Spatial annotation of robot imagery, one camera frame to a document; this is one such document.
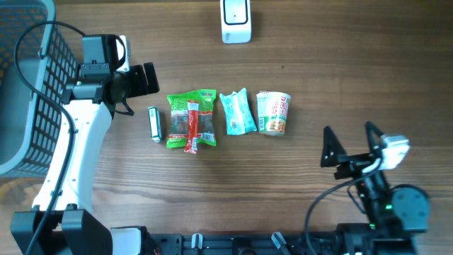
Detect red and white sachet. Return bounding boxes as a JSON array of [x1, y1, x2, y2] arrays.
[[184, 101, 199, 154]]

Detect white barcode scanner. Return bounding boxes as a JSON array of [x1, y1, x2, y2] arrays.
[[219, 0, 252, 44]]

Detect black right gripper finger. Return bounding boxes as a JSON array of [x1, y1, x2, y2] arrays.
[[365, 121, 384, 154], [321, 126, 347, 168]]

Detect light green snack packet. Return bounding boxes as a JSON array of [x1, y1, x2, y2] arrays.
[[219, 88, 257, 135]]

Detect green carton with barcode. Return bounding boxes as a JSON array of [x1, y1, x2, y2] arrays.
[[148, 106, 163, 143]]

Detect cup noodles cup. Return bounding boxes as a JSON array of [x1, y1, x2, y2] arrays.
[[256, 91, 291, 136]]

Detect bright green snack bag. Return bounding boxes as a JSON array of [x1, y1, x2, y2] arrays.
[[166, 89, 217, 154]]

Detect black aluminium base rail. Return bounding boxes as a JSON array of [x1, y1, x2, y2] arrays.
[[140, 232, 361, 255]]

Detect grey plastic lattice basket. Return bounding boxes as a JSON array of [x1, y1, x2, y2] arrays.
[[1, 1, 77, 178]]

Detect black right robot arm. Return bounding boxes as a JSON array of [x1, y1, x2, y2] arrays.
[[320, 121, 431, 254]]

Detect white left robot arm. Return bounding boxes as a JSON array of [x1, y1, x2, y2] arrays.
[[11, 34, 160, 254]]

